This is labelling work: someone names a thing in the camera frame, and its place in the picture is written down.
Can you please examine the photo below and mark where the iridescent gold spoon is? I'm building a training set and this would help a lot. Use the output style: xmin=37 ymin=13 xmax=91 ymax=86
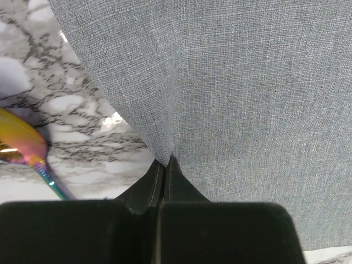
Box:
xmin=1 ymin=108 xmax=71 ymax=200

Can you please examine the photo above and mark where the grey cloth napkin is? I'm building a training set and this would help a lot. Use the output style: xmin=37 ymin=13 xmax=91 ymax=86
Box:
xmin=50 ymin=1 xmax=351 ymax=250

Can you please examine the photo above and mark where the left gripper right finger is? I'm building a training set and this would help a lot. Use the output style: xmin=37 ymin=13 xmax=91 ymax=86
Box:
xmin=164 ymin=156 xmax=210 ymax=202

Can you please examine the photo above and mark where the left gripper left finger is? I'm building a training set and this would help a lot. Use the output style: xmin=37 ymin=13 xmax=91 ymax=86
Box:
xmin=117 ymin=160 xmax=164 ymax=215

